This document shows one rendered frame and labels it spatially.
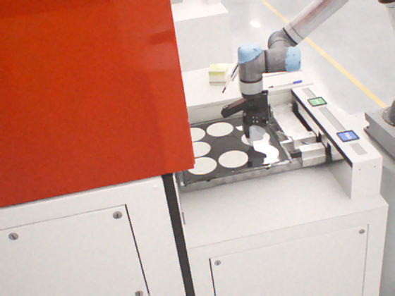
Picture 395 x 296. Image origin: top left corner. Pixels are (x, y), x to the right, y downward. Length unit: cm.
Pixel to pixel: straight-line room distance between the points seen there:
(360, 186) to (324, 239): 20
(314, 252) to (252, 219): 22
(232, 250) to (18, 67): 85
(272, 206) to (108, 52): 84
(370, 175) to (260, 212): 35
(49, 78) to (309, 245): 96
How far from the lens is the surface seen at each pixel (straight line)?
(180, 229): 112
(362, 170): 153
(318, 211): 153
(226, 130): 180
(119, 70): 91
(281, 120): 187
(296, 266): 159
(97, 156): 99
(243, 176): 165
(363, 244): 164
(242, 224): 149
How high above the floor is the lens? 180
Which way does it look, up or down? 32 degrees down
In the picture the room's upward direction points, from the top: 8 degrees counter-clockwise
